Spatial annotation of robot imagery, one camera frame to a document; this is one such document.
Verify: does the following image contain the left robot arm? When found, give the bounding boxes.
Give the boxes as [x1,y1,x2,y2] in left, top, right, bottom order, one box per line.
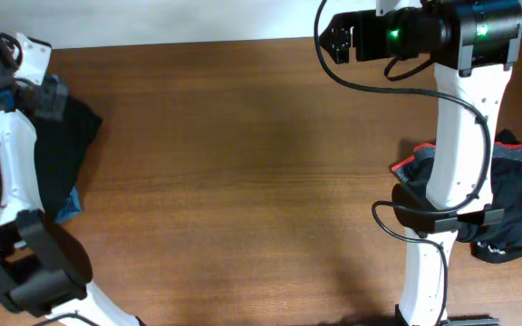
[0,33,140,325]

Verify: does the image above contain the black shorts with red waistband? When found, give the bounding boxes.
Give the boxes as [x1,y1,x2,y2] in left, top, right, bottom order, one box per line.
[391,129,522,264]

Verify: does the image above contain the black trousers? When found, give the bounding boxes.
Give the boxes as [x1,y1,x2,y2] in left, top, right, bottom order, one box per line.
[34,97,102,221]

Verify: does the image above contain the folded blue denim jeans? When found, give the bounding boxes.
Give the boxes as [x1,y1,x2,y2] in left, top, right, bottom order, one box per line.
[54,187,82,224]

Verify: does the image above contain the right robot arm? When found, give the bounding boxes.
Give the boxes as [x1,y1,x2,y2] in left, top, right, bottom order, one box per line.
[313,0,522,325]

